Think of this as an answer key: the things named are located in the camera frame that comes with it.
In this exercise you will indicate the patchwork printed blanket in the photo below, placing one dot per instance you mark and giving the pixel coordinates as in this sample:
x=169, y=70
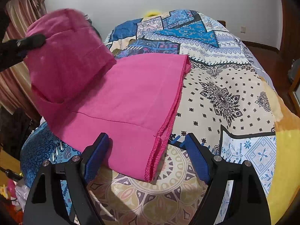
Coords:
x=222, y=93

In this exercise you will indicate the yellow bed sheet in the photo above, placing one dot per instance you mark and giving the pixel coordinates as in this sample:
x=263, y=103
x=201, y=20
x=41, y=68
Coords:
x=286, y=159

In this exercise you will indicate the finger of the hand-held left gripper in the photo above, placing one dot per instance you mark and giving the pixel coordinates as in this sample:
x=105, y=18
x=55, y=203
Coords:
x=32, y=42

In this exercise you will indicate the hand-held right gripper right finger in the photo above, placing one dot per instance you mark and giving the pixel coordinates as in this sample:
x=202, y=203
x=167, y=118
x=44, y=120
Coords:
x=198, y=159

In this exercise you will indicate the wooden bed post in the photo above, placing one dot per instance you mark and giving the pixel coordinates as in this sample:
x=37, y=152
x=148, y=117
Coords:
x=222, y=23

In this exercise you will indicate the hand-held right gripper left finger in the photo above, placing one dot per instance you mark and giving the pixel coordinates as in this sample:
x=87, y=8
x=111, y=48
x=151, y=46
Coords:
x=96, y=159

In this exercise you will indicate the pink pants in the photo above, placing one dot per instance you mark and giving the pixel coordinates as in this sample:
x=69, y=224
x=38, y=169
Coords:
x=121, y=103

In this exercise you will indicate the yellow curved cushion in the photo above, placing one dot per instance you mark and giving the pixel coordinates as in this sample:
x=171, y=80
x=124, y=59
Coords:
x=152, y=13

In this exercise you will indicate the white wall socket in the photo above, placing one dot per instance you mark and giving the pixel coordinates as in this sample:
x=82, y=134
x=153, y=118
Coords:
x=243, y=29

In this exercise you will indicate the striped pink curtain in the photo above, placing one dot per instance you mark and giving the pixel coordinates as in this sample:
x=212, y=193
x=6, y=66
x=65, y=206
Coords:
x=14, y=84

